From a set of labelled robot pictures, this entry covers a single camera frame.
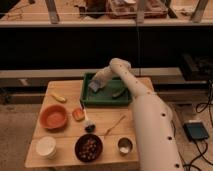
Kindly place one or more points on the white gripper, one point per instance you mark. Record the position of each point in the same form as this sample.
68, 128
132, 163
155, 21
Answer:
103, 76

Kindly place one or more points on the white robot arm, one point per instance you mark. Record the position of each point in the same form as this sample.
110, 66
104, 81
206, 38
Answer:
155, 140

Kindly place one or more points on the green plastic tray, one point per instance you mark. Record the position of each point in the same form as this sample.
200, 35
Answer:
103, 97

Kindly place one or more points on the dark green cucumber piece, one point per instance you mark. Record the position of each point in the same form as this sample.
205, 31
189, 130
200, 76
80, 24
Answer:
119, 93

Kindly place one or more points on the wooden spoon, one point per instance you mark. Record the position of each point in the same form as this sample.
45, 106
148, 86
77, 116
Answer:
114, 125

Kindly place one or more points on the small orange cup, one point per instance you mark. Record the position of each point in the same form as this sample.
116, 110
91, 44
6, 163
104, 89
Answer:
78, 114

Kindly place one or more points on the yellow banana toy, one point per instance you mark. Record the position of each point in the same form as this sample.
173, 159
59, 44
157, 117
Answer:
59, 98

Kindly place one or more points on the orange plastic bowl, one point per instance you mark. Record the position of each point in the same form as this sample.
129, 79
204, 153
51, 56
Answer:
53, 117

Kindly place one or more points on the small metal cup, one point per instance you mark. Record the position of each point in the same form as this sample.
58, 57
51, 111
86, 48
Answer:
125, 146

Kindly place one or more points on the dark bowl with nuts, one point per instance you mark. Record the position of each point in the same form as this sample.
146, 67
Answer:
88, 148

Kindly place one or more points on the white stacked cups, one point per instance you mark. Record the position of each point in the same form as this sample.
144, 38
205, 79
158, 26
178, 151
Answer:
46, 147

